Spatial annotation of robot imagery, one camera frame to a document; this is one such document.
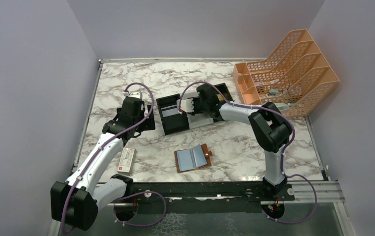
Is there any black and white card tray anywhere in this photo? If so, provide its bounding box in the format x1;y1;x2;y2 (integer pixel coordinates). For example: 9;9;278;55
156;90;222;135

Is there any brown leather card holder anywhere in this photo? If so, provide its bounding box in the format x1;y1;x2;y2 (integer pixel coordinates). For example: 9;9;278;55
174;144;213;173

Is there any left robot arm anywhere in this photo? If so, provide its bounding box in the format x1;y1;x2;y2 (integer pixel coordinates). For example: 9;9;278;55
50;96;155;234

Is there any peach plastic desk organizer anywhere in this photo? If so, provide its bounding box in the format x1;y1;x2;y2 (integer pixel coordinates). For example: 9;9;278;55
232;29;340;118

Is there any white card in tray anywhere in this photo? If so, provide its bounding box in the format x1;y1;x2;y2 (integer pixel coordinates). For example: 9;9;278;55
161;106;180;118

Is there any small white red box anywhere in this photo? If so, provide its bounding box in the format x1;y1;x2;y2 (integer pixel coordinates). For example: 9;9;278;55
117;147;136;175

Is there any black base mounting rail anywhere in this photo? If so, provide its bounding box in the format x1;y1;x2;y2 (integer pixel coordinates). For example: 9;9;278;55
66;180;295;216

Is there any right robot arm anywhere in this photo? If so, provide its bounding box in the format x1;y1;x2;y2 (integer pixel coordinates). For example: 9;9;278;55
196;82;293;200

